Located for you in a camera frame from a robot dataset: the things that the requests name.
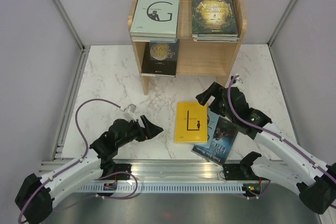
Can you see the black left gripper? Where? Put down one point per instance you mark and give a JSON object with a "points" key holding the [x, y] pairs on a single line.
{"points": [[150, 130]]}

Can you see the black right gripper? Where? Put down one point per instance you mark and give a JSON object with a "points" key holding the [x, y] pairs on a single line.
{"points": [[211, 90]]}

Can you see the light blue paperback book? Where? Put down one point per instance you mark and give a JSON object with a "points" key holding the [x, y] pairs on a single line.
{"points": [[212, 119]]}

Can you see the yellow paperback book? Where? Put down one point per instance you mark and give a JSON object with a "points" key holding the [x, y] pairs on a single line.
{"points": [[191, 123]]}

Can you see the dark Wuthering Heights book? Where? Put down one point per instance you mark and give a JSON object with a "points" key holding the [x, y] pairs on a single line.
{"points": [[218, 150]]}

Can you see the purple Robinson Crusoe book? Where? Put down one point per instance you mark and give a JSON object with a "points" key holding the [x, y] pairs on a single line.
{"points": [[216, 38]]}

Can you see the black Moon and Sixpence book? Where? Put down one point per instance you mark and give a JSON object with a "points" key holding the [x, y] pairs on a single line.
{"points": [[160, 59]]}

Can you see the green Alice Wonderland book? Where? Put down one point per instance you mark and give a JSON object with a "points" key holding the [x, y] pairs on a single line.
{"points": [[213, 18]]}

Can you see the blue 20000 Leagues book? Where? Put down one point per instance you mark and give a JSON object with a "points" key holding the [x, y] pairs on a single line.
{"points": [[153, 39]]}

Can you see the pale green Gatsby book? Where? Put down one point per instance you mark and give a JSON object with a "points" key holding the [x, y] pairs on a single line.
{"points": [[155, 18]]}

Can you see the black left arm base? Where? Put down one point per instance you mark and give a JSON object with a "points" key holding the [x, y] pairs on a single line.
{"points": [[118, 172]]}

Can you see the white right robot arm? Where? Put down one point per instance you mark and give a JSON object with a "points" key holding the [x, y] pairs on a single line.
{"points": [[318, 196]]}

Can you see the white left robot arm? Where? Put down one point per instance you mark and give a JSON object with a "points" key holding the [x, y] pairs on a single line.
{"points": [[39, 195]]}

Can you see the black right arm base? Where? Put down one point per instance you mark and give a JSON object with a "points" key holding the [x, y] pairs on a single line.
{"points": [[238, 172]]}

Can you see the wooden two-tier shelf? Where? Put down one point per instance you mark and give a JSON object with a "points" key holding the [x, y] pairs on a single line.
{"points": [[204, 58]]}

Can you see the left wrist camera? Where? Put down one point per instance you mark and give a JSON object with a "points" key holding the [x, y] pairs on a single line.
{"points": [[129, 112]]}

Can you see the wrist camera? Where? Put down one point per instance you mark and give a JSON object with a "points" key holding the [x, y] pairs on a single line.
{"points": [[129, 112], [236, 80]]}

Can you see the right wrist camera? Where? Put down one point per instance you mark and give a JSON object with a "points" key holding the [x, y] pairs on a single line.
{"points": [[236, 80]]}

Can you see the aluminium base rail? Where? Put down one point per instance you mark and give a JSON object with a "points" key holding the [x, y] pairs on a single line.
{"points": [[178, 171]]}

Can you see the white slotted cable duct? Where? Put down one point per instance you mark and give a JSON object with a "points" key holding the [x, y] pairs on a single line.
{"points": [[188, 188]]}

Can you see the right aluminium frame post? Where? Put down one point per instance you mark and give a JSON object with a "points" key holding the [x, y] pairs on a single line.
{"points": [[288, 10]]}

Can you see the aluminium frame post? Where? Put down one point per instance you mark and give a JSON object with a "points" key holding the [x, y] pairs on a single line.
{"points": [[288, 10], [67, 21]]}

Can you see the left aluminium frame post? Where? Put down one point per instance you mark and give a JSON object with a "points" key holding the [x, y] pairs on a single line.
{"points": [[67, 21]]}

